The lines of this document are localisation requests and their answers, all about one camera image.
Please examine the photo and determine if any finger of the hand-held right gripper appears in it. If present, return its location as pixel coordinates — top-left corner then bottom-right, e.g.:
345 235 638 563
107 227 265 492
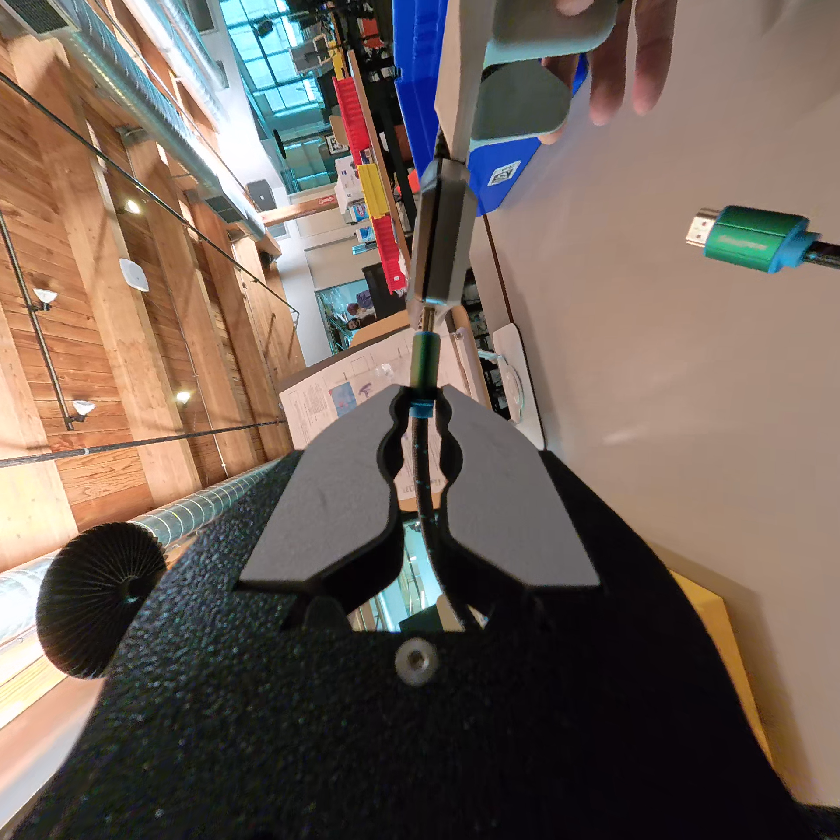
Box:
433 0 573 165
486 0 619 68

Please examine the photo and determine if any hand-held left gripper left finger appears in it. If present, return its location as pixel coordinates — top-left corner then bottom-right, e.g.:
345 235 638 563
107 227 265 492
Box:
238 386 405 616

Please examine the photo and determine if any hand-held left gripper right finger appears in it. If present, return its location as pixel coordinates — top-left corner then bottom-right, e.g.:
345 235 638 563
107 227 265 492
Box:
436 385 601 624

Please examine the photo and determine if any grey metal adapter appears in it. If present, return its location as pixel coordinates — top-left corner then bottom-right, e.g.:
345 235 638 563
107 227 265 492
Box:
406 157 479 332

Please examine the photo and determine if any black cable with green plugs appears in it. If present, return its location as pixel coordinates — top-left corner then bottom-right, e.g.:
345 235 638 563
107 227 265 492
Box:
408 328 490 632

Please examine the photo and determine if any grey desk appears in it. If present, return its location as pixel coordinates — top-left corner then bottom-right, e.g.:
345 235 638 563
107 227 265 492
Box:
482 0 840 811

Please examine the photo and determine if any person's right hand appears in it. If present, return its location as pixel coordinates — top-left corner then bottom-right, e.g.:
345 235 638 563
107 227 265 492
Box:
541 0 678 145

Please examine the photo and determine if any blue plastic box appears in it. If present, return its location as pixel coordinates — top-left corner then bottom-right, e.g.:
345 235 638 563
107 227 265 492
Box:
392 0 588 217

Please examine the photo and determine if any white rounded board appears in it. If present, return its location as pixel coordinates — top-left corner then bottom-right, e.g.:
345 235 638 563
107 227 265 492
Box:
491 323 547 452

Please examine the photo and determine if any cardboard box with paper sheets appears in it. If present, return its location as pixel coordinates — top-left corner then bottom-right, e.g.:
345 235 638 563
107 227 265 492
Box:
279 307 490 514

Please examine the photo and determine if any red and yellow bin rack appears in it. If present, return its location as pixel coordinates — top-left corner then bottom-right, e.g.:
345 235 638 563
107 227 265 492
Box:
331 73 406 296

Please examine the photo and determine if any black pleated lamp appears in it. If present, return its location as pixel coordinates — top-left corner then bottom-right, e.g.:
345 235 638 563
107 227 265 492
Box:
36 521 168 680

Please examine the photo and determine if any silver spiral duct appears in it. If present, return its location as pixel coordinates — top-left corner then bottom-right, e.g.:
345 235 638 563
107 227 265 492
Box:
0 459 284 657

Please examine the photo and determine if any silver ceiling duct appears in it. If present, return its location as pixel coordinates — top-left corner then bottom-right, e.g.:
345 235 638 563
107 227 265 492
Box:
0 0 266 244

